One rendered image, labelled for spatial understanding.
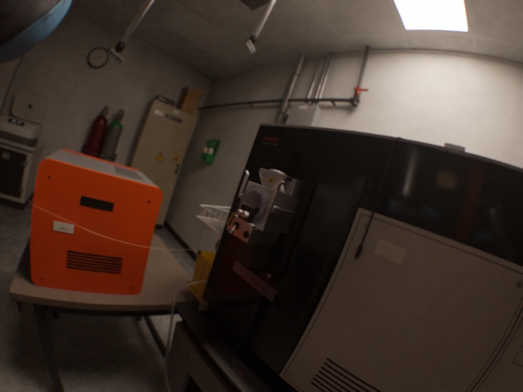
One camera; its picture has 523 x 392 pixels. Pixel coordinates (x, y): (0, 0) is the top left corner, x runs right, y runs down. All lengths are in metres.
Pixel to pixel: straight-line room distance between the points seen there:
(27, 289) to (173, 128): 3.15
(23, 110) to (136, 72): 1.87
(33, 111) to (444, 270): 3.98
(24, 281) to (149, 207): 0.55
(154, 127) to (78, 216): 2.87
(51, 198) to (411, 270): 0.90
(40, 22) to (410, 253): 0.58
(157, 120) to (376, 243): 3.35
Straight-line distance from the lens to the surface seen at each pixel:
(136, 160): 3.50
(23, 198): 3.41
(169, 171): 3.66
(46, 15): 0.25
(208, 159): 3.11
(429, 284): 0.45
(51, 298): 0.86
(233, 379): 0.69
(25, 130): 3.31
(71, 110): 3.82
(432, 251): 0.45
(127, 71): 3.92
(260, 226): 0.51
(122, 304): 0.87
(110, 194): 0.74
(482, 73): 2.10
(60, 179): 0.74
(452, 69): 2.10
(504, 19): 1.98
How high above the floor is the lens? 1.25
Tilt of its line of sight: 3 degrees down
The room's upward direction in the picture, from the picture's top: 19 degrees clockwise
